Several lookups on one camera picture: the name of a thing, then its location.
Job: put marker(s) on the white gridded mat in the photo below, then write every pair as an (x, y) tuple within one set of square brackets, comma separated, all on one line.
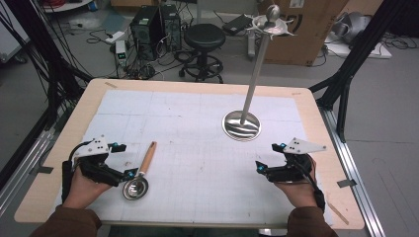
[(197, 164)]

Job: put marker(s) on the grey bundled cover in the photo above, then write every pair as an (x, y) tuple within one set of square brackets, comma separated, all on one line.
[(351, 26)]

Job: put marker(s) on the thin wooden stick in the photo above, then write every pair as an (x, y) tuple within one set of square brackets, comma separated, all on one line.
[(337, 213)]

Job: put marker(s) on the white device with green display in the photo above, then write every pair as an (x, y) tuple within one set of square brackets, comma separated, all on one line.
[(121, 51)]

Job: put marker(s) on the silver utensil stand with hooks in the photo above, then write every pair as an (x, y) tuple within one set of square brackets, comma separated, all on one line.
[(253, 84)]

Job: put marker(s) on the grey tape piece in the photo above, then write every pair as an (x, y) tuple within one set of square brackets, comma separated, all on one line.
[(43, 170), (346, 183)]

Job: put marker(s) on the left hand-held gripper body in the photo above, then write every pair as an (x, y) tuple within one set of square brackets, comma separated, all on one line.
[(95, 148)]

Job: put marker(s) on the person's right hand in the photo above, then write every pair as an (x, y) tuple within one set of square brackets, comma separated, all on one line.
[(298, 194)]

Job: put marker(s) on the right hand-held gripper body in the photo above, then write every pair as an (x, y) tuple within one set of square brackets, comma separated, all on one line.
[(290, 173)]

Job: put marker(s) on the person's left hand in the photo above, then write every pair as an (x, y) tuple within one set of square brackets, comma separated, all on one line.
[(82, 192)]

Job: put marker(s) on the brown cardboard box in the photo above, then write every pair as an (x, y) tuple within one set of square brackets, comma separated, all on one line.
[(313, 29)]

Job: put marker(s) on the white power strip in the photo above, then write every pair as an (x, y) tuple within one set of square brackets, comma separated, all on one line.
[(114, 37)]

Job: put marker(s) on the black round stool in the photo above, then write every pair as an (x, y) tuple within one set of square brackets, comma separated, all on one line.
[(204, 39)]

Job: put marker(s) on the black metal frame stand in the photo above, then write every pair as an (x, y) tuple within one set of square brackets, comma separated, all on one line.
[(355, 49), (39, 49)]

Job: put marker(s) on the black flat case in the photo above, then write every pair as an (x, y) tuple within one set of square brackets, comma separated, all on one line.
[(237, 24)]

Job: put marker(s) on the black computer tower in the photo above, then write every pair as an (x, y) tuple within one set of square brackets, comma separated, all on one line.
[(171, 26), (146, 29)]

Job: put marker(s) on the white flat board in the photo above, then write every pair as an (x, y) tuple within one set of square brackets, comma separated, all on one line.
[(378, 52)]

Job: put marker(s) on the aluminium rail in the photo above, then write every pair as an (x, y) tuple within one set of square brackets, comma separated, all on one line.
[(352, 171), (23, 168)]

